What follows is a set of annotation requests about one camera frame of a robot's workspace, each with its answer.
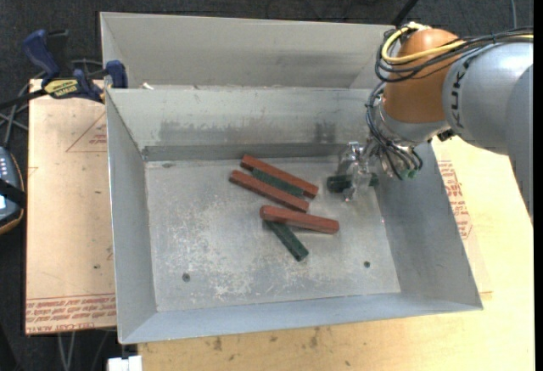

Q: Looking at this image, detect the red-brown flat block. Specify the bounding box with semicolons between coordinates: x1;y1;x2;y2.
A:
239;154;320;200
259;204;341;236
228;169;311;214

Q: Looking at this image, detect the dark green flat block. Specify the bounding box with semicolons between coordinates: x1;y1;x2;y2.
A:
263;219;311;263
251;167;305;198

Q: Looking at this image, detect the grey metal bin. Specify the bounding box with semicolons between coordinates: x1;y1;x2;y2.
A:
99;11;484;345

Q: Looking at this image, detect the brown cardboard board red print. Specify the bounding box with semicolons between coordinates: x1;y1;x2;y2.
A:
25;78;495;336

